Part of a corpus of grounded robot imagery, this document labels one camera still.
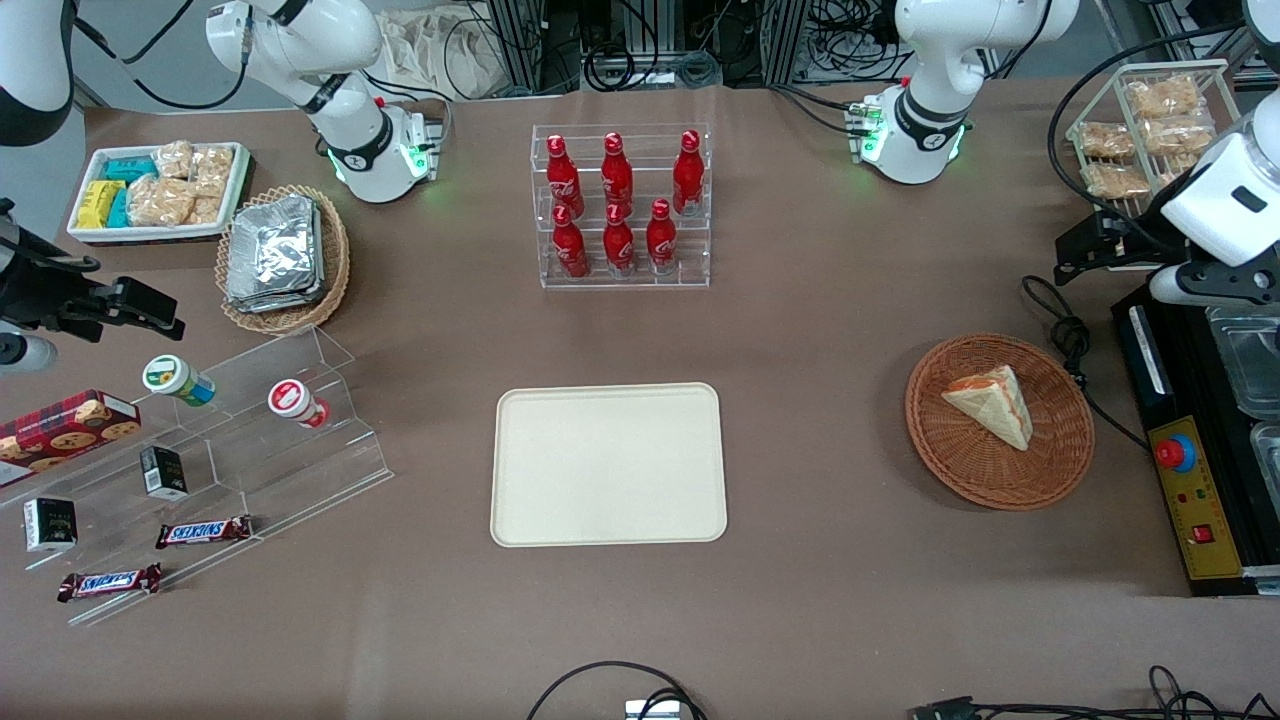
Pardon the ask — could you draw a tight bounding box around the red cookie box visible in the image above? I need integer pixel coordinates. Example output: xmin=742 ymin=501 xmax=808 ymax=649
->
xmin=0 ymin=389 xmax=142 ymax=489

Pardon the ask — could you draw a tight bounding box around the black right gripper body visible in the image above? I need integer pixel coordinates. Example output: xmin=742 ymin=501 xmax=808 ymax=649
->
xmin=0 ymin=228 xmax=121 ymax=336

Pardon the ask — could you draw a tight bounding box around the clear glass container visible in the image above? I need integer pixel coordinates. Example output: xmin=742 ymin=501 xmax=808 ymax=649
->
xmin=1249 ymin=420 xmax=1280 ymax=493
xmin=1204 ymin=304 xmax=1280 ymax=422

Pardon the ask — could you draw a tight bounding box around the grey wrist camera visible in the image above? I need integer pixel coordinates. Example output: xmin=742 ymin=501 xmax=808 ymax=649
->
xmin=1148 ymin=260 xmax=1280 ymax=308
xmin=0 ymin=333 xmax=58 ymax=376

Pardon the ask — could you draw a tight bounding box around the clear acrylic stepped shelf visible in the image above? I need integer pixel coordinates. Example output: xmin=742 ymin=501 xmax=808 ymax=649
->
xmin=0 ymin=325 xmax=395 ymax=629

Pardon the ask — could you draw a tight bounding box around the red lid cup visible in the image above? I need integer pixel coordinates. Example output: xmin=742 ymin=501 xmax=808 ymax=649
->
xmin=267 ymin=378 xmax=332 ymax=430

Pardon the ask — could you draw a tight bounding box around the deep oval wicker basket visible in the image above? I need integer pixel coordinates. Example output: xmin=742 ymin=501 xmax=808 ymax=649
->
xmin=215 ymin=184 xmax=352 ymax=335

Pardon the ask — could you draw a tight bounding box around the small black box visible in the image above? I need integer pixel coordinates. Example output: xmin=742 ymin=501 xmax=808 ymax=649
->
xmin=139 ymin=445 xmax=190 ymax=502
xmin=22 ymin=496 xmax=79 ymax=554

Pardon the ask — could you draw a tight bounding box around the beige cloth bag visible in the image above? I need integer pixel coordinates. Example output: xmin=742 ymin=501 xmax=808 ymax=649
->
xmin=374 ymin=8 xmax=512 ymax=102

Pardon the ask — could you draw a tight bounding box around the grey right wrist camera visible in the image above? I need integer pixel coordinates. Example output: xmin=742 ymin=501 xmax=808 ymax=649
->
xmin=0 ymin=333 xmax=58 ymax=376

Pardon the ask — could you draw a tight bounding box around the Snickers chocolate bar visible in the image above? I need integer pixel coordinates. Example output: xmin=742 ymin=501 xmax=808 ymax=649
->
xmin=56 ymin=563 xmax=163 ymax=603
xmin=155 ymin=515 xmax=254 ymax=550

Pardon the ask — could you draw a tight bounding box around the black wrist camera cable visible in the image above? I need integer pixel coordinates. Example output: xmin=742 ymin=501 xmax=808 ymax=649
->
xmin=1046 ymin=20 xmax=1251 ymax=257

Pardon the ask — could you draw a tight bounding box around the triangle sandwich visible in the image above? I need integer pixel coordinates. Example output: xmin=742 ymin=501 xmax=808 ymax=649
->
xmin=941 ymin=364 xmax=1035 ymax=452

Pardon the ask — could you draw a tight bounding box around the black machine power cable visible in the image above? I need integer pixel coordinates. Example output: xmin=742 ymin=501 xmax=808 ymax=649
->
xmin=1020 ymin=274 xmax=1152 ymax=452

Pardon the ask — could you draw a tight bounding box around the shallow round wicker basket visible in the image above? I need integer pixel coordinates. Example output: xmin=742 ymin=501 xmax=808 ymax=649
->
xmin=905 ymin=333 xmax=1096 ymax=512

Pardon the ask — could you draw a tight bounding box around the white wire basket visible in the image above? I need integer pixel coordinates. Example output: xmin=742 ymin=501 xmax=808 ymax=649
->
xmin=1064 ymin=58 xmax=1242 ymax=217

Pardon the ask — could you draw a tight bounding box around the black looped cable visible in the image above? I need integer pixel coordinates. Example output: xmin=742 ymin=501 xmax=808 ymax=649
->
xmin=526 ymin=659 xmax=707 ymax=720

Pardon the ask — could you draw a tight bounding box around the silver foil pouch stack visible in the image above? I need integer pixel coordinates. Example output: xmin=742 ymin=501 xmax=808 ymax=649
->
xmin=225 ymin=194 xmax=327 ymax=314

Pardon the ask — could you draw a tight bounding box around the brown snack bag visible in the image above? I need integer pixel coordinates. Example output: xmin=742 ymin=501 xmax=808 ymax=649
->
xmin=1140 ymin=115 xmax=1217 ymax=157
xmin=1077 ymin=121 xmax=1137 ymax=160
xmin=1081 ymin=162 xmax=1152 ymax=200
xmin=1125 ymin=75 xmax=1207 ymax=120

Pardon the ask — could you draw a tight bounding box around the black machine yellow panel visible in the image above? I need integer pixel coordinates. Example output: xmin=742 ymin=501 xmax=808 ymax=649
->
xmin=1111 ymin=280 xmax=1280 ymax=599

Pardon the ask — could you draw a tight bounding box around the cream plastic tray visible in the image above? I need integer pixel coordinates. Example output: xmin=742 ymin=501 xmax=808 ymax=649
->
xmin=489 ymin=382 xmax=729 ymax=549

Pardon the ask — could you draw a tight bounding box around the black coiled cable bundle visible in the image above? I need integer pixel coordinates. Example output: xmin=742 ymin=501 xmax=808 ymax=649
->
xmin=582 ymin=42 xmax=723 ymax=93

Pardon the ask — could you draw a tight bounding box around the yellow snack packet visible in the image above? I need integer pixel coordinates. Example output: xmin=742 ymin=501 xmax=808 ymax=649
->
xmin=76 ymin=179 xmax=127 ymax=230

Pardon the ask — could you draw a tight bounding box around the red cola bottle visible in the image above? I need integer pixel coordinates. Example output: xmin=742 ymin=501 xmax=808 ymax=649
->
xmin=546 ymin=134 xmax=585 ymax=218
xmin=552 ymin=205 xmax=591 ymax=280
xmin=603 ymin=203 xmax=637 ymax=277
xmin=601 ymin=131 xmax=635 ymax=211
xmin=672 ymin=129 xmax=705 ymax=216
xmin=646 ymin=198 xmax=679 ymax=275

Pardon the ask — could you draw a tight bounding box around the clear acrylic bottle rack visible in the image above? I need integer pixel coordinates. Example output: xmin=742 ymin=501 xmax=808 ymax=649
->
xmin=531 ymin=123 xmax=713 ymax=291

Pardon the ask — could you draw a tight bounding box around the white rectangular snack tray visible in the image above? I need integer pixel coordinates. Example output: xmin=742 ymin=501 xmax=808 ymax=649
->
xmin=66 ymin=141 xmax=252 ymax=247

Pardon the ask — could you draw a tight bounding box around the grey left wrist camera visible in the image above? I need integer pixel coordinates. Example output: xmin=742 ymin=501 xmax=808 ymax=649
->
xmin=1148 ymin=260 xmax=1280 ymax=308

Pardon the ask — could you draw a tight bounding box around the black cable with plug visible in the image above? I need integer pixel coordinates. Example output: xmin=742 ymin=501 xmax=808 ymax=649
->
xmin=908 ymin=664 xmax=1280 ymax=720

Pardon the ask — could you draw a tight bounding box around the green lid cup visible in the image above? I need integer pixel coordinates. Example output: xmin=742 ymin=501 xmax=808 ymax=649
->
xmin=141 ymin=354 xmax=217 ymax=407

